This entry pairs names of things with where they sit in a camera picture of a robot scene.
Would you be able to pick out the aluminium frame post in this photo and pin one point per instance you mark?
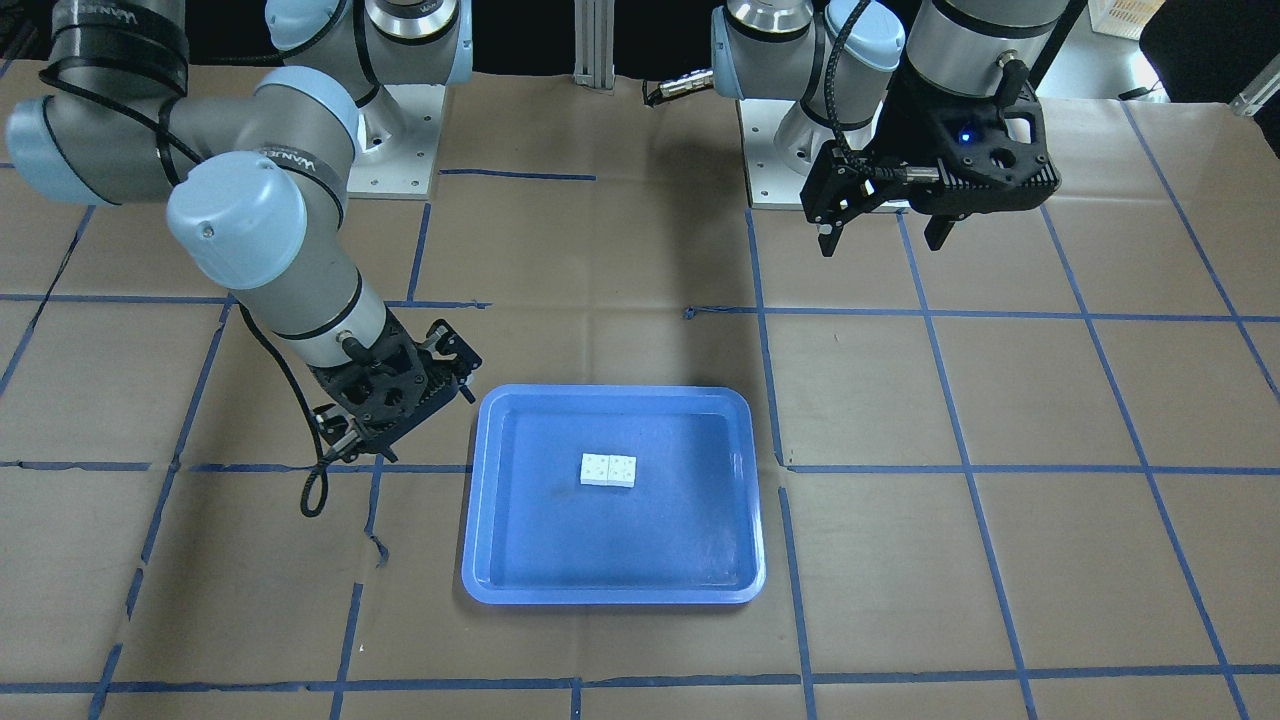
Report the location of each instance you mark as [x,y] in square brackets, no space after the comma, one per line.
[593,41]

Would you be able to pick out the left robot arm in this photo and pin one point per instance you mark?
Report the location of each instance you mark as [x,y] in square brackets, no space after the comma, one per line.
[839,62]

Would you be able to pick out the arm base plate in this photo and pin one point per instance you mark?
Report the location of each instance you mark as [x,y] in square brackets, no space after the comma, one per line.
[400,128]
[779,142]

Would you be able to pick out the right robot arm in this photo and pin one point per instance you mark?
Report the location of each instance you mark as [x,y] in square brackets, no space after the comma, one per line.
[255,187]

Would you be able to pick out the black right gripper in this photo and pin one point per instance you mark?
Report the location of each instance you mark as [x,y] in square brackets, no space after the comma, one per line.
[447,350]

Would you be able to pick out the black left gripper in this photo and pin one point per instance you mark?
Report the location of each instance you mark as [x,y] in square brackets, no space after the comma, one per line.
[908,120]

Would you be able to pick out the blue plastic tray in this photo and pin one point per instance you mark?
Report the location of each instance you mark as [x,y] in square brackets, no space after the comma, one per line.
[690,531]

